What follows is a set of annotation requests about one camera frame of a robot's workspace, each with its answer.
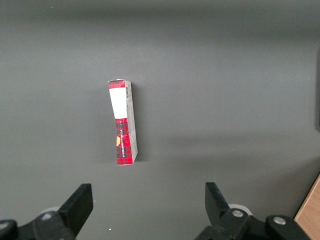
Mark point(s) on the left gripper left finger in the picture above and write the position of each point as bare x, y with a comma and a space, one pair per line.
75, 212

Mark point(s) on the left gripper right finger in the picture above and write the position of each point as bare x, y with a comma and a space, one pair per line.
222, 220

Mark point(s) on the red plaid cardboard box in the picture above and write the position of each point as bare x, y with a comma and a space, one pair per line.
122, 145

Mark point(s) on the wooden drawer cabinet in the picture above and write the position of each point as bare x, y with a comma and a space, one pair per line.
311, 215

